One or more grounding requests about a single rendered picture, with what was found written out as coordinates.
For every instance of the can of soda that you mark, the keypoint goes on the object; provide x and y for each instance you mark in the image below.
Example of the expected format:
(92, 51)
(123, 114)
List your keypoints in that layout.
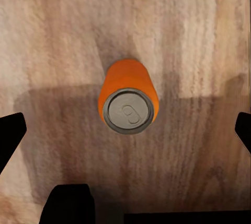
(128, 102)

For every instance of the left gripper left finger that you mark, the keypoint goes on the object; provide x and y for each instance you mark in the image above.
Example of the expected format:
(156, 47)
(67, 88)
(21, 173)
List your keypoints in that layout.
(12, 130)

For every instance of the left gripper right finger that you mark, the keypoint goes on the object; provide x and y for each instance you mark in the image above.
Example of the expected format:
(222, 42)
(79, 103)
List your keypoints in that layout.
(243, 129)

